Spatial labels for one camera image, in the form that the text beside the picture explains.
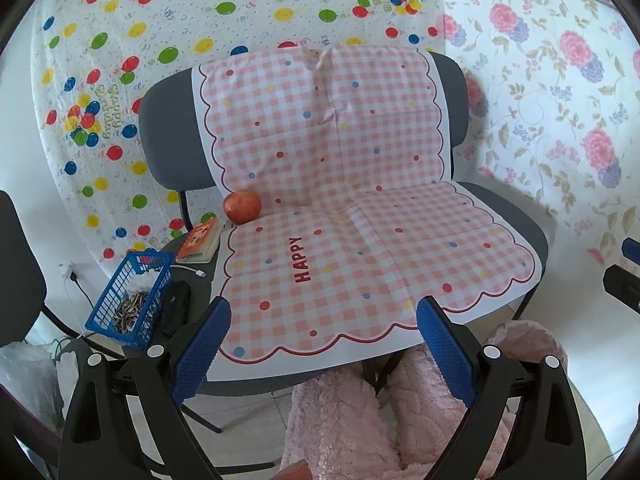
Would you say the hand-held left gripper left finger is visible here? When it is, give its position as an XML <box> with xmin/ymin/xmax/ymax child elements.
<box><xmin>57</xmin><ymin>296</ymin><xmax>233</xmax><ymax>480</ymax></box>

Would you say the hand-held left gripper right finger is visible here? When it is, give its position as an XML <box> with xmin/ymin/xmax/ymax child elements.
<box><xmin>416</xmin><ymin>296</ymin><xmax>586</xmax><ymax>480</ymax></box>

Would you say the person's left hand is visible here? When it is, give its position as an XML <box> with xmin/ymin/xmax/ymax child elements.
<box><xmin>275</xmin><ymin>460</ymin><xmax>313</xmax><ymax>480</ymax></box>

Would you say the black computer mouse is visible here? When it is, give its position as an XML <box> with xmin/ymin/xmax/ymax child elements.
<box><xmin>161</xmin><ymin>281</ymin><xmax>193</xmax><ymax>335</ymax></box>

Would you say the person's right leg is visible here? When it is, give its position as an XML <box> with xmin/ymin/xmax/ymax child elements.
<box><xmin>387</xmin><ymin>347</ymin><xmax>516</xmax><ymax>480</ymax></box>

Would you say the person's leg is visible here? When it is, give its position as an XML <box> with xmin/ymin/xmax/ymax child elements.
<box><xmin>387</xmin><ymin>347</ymin><xmax>516</xmax><ymax>480</ymax></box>
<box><xmin>280</xmin><ymin>372</ymin><xmax>401</xmax><ymax>480</ymax></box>

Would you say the dark round side table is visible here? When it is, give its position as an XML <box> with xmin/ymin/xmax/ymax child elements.
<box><xmin>50</xmin><ymin>232</ymin><xmax>226</xmax><ymax>361</ymax></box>

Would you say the pile of sunflower seed shells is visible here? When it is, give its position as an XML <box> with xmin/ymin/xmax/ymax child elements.
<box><xmin>112</xmin><ymin>289</ymin><xmax>152</xmax><ymax>335</ymax></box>

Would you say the blue plastic basket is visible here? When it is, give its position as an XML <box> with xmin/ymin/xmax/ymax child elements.
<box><xmin>85</xmin><ymin>251</ymin><xmax>175</xmax><ymax>350</ymax></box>

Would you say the orange book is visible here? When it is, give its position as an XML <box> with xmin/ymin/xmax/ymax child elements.
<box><xmin>176</xmin><ymin>217</ymin><xmax>222</xmax><ymax>263</ymax></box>

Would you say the person's left leg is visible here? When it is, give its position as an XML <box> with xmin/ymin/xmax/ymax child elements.
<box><xmin>280</xmin><ymin>372</ymin><xmax>401</xmax><ymax>480</ymax></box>

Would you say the pink checked plastic cloth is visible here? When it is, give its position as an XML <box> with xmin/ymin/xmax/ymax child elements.
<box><xmin>191</xmin><ymin>45</ymin><xmax>546</xmax><ymax>363</ymax></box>

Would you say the red apple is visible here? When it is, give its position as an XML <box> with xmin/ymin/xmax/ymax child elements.
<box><xmin>223</xmin><ymin>190</ymin><xmax>262</xmax><ymax>225</ymax></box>

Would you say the floral print cloth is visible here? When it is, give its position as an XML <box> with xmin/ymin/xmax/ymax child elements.
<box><xmin>435</xmin><ymin>0</ymin><xmax>640</xmax><ymax>271</ymax></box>

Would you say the black chair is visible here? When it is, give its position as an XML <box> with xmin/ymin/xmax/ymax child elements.
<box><xmin>0</xmin><ymin>190</ymin><xmax>48</xmax><ymax>346</ymax></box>

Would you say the grey office chair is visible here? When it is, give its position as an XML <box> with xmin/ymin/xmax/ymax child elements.
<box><xmin>139</xmin><ymin>51</ymin><xmax>548</xmax><ymax>433</ymax></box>

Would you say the balloon print cloth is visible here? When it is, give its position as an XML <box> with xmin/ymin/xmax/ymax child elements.
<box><xmin>30</xmin><ymin>0</ymin><xmax>446</xmax><ymax>281</ymax></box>

